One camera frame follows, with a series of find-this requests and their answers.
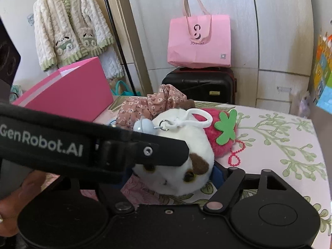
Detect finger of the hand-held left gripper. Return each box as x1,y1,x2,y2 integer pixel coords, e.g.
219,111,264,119
100,128,189,173

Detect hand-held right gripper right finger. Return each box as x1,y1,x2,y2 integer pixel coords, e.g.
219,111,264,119
203,165,299,212

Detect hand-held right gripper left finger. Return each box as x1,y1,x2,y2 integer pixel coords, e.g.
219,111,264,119
49,168,136,212

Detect white guinea pig plush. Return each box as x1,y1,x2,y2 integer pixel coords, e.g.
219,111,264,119
131,108,216,197

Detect pink cardboard box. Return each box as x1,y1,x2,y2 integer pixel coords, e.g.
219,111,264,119
12,56,115,123

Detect person's left hand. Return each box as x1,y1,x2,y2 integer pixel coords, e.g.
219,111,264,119
0,171,64,237

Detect red strawberry plush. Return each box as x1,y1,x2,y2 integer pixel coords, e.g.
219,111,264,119
194,107,246,167

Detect pink floral cloth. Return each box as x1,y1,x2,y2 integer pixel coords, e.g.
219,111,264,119
114,84,195,129

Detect floral tablecloth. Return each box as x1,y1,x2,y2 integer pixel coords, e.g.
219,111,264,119
41,96,332,239

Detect black suitcase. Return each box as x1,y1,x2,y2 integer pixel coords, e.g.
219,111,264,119
162,67,237,105

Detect teal bag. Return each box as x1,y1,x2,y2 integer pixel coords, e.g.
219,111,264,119
111,80,142,97

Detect cream fluffy pants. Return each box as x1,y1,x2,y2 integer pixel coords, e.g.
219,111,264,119
100,45,125,80

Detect purple plastic bag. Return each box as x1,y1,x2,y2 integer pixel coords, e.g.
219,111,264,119
298,91,312,118

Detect light wooden board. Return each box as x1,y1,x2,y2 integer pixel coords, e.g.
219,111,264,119
111,0,154,95

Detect pink tote bag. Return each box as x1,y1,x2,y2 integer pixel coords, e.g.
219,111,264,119
167,0,232,68

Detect cream fluffy cardigan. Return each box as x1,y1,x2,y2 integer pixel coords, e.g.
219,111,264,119
33,0,116,72

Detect black clothes rack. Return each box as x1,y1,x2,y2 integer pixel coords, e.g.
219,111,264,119
100,0,137,97

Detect colourful gift bag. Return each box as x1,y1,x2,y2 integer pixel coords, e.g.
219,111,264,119
312,27,332,112

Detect light wood wardrobe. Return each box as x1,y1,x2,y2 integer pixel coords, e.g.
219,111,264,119
124,0,315,115

